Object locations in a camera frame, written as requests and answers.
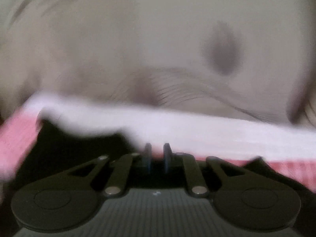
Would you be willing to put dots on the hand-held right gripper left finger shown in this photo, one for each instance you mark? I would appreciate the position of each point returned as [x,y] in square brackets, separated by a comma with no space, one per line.
[147,159]

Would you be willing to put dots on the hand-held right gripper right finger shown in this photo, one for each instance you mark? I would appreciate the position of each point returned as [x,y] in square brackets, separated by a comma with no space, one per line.
[167,159]

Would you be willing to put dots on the black rose print t-shirt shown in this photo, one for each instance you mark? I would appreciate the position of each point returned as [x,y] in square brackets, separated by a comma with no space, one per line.
[74,148]

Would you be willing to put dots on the pink and white bed sheet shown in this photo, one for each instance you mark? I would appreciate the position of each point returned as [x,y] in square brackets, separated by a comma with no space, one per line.
[197,138]

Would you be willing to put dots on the beige dotted curtain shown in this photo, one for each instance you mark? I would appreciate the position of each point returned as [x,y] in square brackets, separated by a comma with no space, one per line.
[123,42]

